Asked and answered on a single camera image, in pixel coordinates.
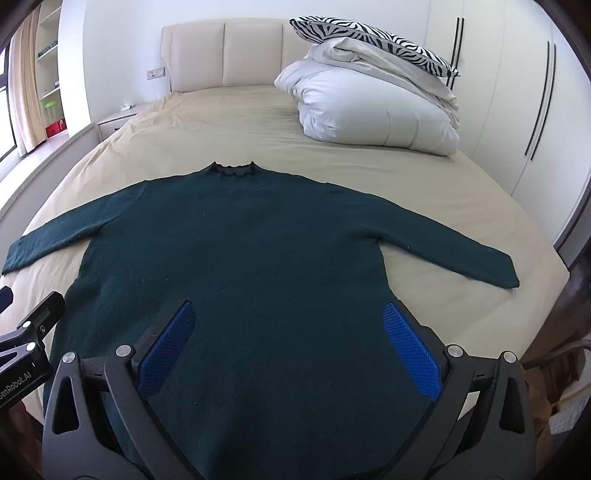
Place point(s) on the dark green sweater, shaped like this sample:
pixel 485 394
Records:
pixel 258 258

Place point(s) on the white wardrobe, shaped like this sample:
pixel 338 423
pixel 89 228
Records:
pixel 498 92

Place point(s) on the beige folded duvet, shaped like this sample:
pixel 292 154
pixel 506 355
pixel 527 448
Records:
pixel 369 57

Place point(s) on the beige curtain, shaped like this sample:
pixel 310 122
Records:
pixel 27 87

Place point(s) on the white nightstand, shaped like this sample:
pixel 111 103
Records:
pixel 115 123

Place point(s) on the beige padded headboard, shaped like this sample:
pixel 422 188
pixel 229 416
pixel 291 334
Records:
pixel 249 53

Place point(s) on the white folded duvet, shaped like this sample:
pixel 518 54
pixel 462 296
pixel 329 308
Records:
pixel 369 115

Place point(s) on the green plastic item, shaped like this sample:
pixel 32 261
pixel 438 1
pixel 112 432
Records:
pixel 48 104

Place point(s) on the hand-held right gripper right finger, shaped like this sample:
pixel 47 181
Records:
pixel 411 350

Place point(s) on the small white item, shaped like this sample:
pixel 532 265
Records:
pixel 127 106

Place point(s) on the wall socket panel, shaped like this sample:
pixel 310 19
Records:
pixel 156 73

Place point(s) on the bed with beige sheet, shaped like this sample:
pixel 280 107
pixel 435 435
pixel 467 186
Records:
pixel 258 120

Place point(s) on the brown bag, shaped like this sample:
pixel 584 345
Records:
pixel 549 387

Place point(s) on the black framed window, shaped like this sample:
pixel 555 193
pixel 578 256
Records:
pixel 6 115

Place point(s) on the dark chair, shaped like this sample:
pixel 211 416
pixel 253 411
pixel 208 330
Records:
pixel 558 350

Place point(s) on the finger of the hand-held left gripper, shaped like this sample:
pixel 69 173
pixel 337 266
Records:
pixel 4 297
pixel 44 311

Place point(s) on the zebra print pillow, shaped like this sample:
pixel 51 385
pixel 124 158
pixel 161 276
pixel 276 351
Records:
pixel 369 39

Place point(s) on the white bookshelf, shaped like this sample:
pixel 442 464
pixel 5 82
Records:
pixel 48 60

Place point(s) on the red box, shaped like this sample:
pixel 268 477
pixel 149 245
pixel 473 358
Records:
pixel 55 128

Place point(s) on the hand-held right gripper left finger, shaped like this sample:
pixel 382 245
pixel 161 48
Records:
pixel 168 341

